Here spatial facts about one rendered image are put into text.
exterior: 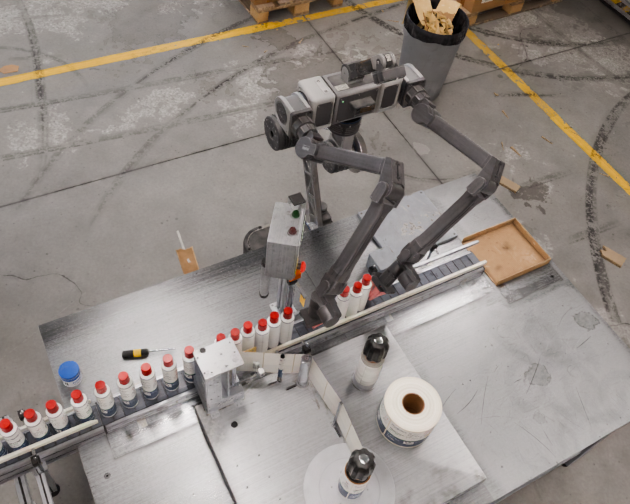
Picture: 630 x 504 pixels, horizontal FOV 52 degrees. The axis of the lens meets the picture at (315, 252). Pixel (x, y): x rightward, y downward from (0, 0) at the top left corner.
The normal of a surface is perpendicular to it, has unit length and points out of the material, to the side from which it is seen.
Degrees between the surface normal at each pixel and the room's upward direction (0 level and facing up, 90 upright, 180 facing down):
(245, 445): 0
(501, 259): 0
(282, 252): 90
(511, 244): 0
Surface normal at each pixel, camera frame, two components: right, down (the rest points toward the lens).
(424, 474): 0.11, -0.60
